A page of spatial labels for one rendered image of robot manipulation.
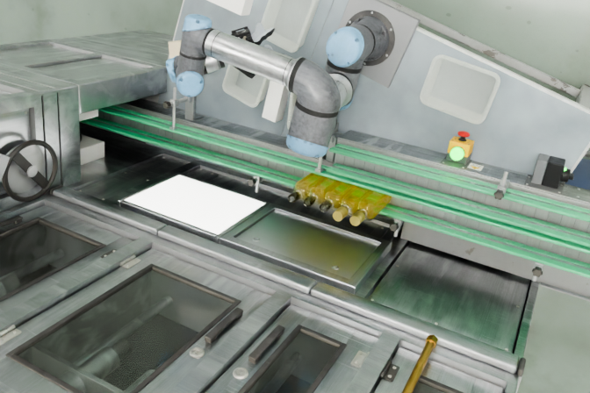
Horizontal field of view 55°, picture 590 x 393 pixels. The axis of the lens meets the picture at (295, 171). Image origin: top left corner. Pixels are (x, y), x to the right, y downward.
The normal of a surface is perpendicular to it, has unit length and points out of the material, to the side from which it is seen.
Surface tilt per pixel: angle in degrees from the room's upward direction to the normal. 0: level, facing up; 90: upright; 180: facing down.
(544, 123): 0
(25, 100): 90
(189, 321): 90
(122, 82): 90
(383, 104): 0
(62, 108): 90
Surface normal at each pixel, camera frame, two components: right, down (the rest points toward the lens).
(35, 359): 0.11, -0.92
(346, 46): -0.45, 0.21
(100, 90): 0.88, 0.26
